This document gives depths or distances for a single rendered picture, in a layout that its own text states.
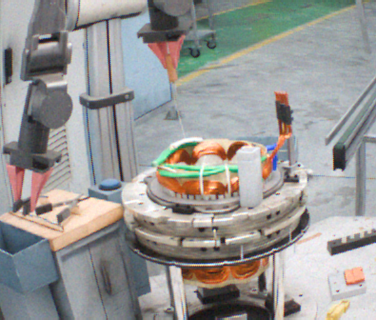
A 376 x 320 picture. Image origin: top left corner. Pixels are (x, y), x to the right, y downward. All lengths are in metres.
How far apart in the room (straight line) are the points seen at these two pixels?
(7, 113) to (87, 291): 2.20
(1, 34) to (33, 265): 2.26
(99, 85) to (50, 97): 0.69
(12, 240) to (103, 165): 0.47
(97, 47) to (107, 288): 0.58
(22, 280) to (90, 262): 0.20
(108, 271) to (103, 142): 0.43
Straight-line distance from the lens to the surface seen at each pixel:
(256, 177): 1.30
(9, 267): 1.32
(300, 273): 1.76
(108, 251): 1.47
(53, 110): 1.12
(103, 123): 1.81
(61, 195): 1.55
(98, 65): 1.79
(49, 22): 1.17
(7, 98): 3.56
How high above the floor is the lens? 1.57
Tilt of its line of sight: 18 degrees down
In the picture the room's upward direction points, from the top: 6 degrees counter-clockwise
